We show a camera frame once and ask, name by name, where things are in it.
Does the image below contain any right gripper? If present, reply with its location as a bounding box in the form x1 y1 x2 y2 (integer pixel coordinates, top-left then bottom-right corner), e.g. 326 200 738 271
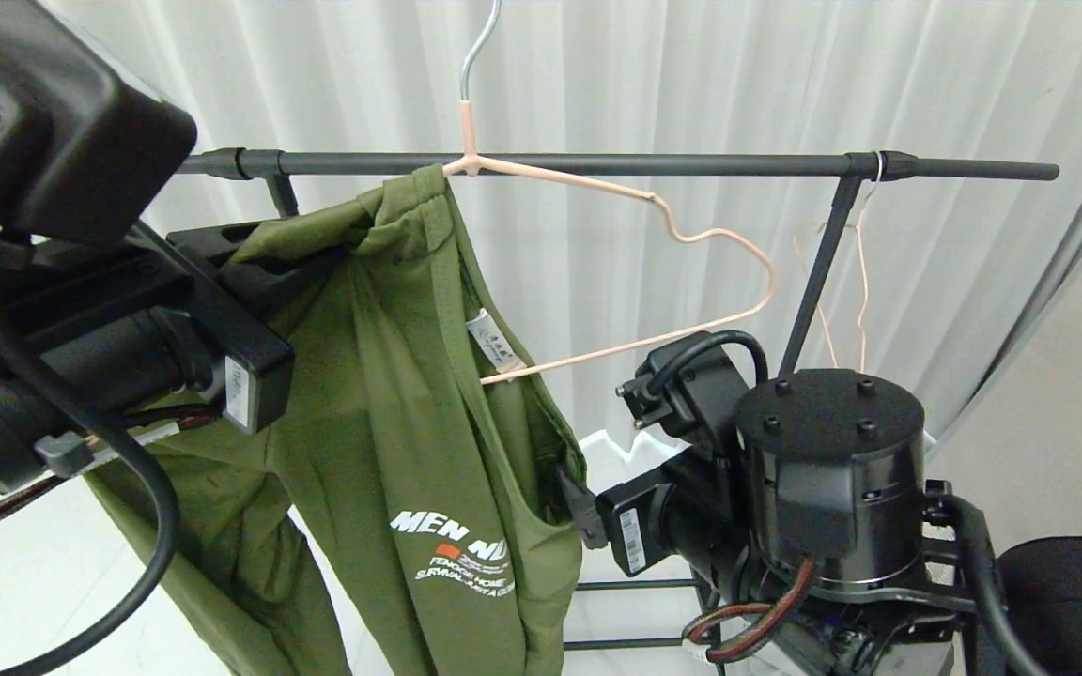
558 451 758 578

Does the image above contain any white curtain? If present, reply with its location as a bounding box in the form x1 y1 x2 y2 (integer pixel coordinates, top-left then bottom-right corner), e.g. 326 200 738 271
39 0 1082 489

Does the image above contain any pink clothes hanger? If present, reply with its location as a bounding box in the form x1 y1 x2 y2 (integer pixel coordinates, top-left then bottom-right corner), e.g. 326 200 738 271
790 178 883 375
442 0 777 386

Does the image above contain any black cable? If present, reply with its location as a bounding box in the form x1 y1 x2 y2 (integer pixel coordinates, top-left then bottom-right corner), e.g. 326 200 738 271
0 216 180 676
644 329 772 395

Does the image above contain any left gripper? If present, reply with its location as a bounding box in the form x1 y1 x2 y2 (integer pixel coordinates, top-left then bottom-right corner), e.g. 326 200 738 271
0 223 354 508

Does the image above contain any black clothes rack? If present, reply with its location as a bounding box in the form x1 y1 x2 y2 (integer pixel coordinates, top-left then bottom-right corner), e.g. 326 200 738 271
175 147 1060 676

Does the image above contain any green printed shirt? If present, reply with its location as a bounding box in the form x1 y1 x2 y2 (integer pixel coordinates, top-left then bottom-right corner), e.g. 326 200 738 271
85 164 589 676

